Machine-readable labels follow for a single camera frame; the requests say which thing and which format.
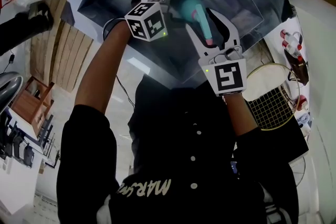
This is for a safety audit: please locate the large black box cabinet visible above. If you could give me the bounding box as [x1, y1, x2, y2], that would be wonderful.
[236, 112, 310, 163]

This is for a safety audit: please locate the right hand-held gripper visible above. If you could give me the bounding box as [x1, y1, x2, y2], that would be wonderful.
[185, 9, 248, 98]

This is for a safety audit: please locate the dark brown bag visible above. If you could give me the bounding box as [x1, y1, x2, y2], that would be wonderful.
[283, 48, 310, 86]

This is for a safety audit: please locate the white round seat cushion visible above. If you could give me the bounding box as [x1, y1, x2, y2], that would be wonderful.
[246, 65, 286, 102]

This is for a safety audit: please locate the person's right forearm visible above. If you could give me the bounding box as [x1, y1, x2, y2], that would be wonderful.
[223, 91, 259, 137]

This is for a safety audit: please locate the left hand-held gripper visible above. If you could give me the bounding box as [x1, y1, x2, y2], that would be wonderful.
[123, 0, 198, 42]

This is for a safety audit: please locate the wooden stool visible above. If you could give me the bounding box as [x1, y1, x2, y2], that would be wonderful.
[10, 74, 56, 137]

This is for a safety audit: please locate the black handheld device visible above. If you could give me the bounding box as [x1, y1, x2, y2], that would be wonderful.
[282, 0, 299, 22]

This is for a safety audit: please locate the wooden slatted platform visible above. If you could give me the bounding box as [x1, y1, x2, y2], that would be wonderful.
[28, 0, 95, 92]

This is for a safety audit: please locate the red round container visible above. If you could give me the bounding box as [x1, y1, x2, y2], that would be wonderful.
[296, 94, 308, 111]

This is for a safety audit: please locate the black metal rack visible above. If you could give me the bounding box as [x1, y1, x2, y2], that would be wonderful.
[0, 112, 61, 168]

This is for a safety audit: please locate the grey chair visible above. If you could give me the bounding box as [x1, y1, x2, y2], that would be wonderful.
[0, 71, 24, 115]

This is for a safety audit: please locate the person's black shirt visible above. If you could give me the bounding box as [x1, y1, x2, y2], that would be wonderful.
[56, 81, 300, 224]

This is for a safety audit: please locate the person's left forearm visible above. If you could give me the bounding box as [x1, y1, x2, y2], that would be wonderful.
[75, 20, 132, 115]

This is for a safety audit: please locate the teal spray bottle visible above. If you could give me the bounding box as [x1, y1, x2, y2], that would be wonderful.
[170, 0, 204, 22]

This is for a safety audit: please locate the pink teal spray nozzle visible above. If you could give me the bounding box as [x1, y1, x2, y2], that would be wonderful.
[192, 3, 215, 47]

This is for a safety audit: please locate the white low shelf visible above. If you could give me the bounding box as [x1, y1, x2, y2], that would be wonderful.
[262, 0, 322, 137]

